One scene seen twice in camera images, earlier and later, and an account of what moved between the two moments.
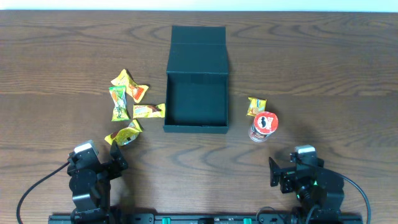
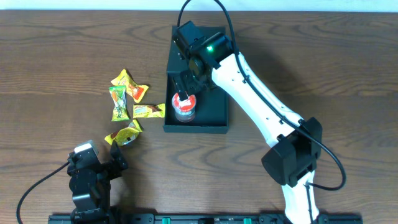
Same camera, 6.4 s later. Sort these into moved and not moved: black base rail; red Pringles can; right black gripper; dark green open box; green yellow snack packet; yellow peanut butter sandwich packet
Moved: red Pringles can; right black gripper
Not moved: green yellow snack packet; black base rail; dark green open box; yellow peanut butter sandwich packet
